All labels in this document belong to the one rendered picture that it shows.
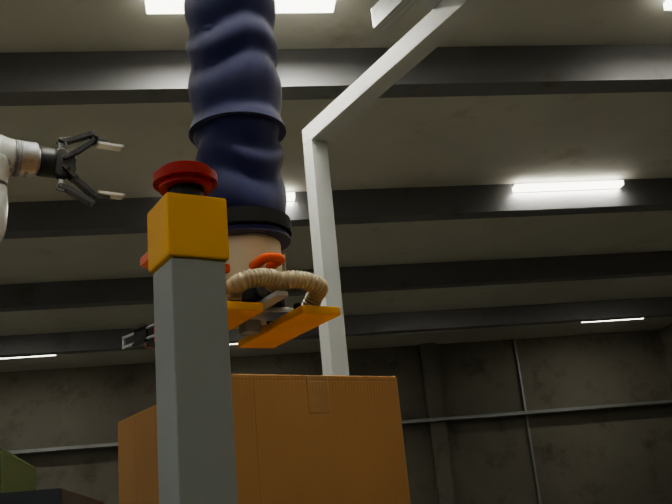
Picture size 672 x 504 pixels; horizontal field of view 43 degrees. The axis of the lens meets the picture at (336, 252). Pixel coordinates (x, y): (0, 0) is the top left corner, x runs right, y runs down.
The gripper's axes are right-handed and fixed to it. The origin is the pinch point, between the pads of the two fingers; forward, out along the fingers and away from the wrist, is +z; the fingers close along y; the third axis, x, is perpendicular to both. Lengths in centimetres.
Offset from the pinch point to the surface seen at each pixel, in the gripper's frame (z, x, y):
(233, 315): 12, 39, 48
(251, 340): 26, 17, 47
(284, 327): 28, 31, 48
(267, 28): 26, 37, -27
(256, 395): 8, 56, 67
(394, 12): 173, -94, -151
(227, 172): 14.8, 33.6, 12.0
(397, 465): 38, 56, 81
